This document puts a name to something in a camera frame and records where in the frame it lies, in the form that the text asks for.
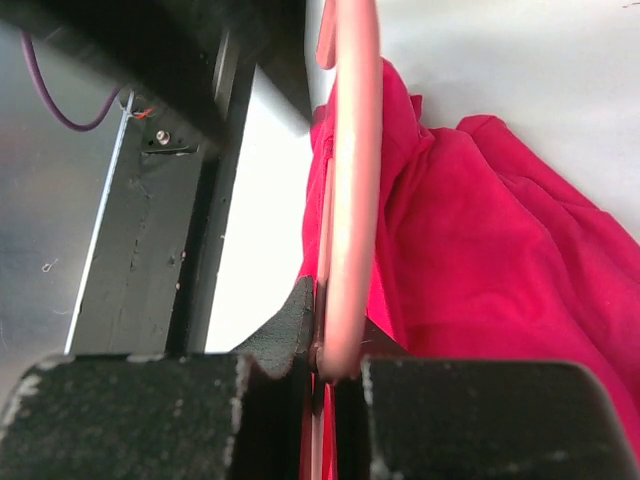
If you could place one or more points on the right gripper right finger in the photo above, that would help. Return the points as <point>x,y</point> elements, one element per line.
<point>412,418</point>

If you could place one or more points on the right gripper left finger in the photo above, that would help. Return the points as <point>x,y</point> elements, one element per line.
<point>239,415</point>

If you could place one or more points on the magenta t shirt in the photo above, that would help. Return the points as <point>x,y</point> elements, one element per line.
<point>484,252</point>

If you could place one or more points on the pink wire hanger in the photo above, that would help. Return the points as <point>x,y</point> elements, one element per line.
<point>349,43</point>

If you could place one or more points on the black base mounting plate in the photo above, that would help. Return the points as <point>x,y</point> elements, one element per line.
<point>186,70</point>

